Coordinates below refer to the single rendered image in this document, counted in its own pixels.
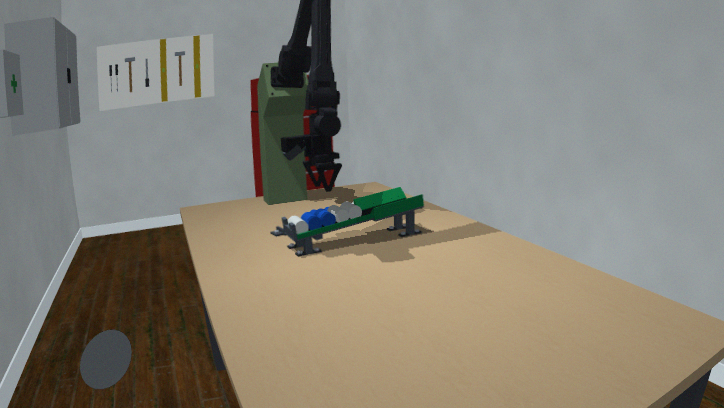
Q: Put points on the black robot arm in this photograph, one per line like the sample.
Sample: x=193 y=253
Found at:
x=321 y=89

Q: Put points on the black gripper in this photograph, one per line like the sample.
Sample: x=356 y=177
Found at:
x=321 y=167

